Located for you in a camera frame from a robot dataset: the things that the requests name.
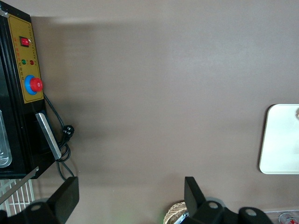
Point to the beige rectangular serving tray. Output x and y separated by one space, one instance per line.
280 144

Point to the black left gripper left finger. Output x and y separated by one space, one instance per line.
66 198

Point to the light oval wicker basket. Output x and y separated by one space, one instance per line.
172 211

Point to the black sealing machine yellow panel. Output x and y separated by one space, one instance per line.
14 121

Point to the clear acrylic bottle rack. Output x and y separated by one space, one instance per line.
272 215

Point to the aluminium foil container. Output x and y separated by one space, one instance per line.
184 218

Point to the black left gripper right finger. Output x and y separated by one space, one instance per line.
194 198

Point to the red cola bottle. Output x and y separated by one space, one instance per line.
288 219

